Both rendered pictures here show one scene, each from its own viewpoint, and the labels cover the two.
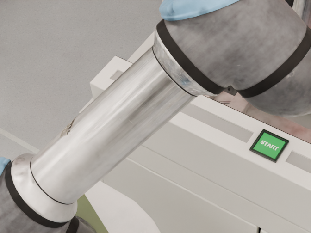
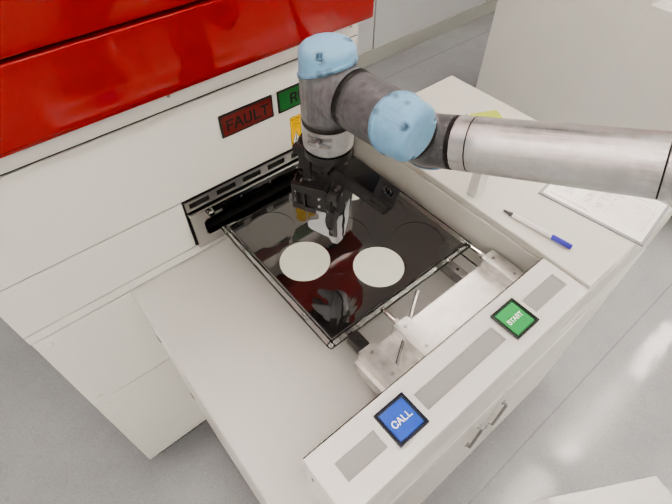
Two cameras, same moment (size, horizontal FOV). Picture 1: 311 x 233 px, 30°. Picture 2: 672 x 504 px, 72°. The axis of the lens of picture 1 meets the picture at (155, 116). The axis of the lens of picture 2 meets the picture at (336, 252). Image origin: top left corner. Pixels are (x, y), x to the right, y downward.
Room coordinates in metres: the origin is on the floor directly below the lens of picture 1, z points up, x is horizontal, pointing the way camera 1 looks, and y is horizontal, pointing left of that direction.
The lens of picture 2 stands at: (0.83, 0.25, 1.62)
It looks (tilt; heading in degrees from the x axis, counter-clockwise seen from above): 50 degrees down; 281
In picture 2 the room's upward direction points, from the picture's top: straight up
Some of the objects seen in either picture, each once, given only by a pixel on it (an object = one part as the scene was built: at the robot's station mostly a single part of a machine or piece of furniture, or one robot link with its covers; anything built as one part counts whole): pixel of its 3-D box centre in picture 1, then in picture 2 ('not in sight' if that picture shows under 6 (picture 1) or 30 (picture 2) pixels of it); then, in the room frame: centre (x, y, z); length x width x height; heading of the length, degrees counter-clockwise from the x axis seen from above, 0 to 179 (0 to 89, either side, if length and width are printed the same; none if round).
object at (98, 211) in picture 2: not in sight; (194, 173); (1.24, -0.38, 1.02); 0.82 x 0.03 x 0.40; 51
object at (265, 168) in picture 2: not in sight; (275, 163); (1.12, -0.51, 0.96); 0.44 x 0.01 x 0.02; 51
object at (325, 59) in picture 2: not in sight; (329, 84); (0.95, -0.30, 1.29); 0.09 x 0.08 x 0.11; 145
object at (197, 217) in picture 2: not in sight; (279, 186); (1.11, -0.51, 0.89); 0.44 x 0.02 x 0.10; 51
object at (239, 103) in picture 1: (237, 108); (414, 339); (0.77, -0.18, 0.89); 0.08 x 0.03 x 0.03; 141
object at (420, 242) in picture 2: not in sight; (343, 235); (0.94, -0.39, 0.90); 0.34 x 0.34 x 0.01; 51
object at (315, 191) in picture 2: not in sight; (324, 175); (0.96, -0.30, 1.13); 0.09 x 0.08 x 0.12; 170
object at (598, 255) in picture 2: not in sight; (497, 181); (0.62, -0.63, 0.89); 0.62 x 0.35 x 0.14; 141
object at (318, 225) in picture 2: not in sight; (324, 227); (0.96, -0.29, 1.02); 0.06 x 0.03 x 0.09; 170
